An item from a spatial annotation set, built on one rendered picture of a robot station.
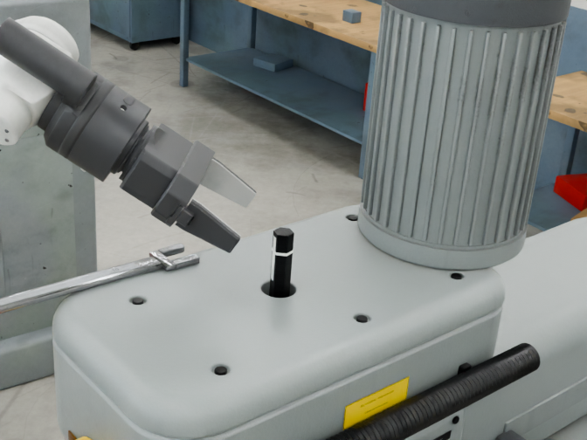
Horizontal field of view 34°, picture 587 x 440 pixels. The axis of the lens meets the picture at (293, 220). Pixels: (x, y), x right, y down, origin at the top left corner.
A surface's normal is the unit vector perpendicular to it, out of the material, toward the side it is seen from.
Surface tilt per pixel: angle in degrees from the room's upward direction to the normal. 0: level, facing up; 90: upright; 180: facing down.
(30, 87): 47
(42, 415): 0
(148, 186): 90
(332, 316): 0
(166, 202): 90
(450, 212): 90
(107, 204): 0
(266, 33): 90
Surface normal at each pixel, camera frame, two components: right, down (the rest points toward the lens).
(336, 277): 0.07, -0.89
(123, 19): -0.77, 0.23
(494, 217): 0.43, 0.43
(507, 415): 0.63, 0.38
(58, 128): -0.14, 0.48
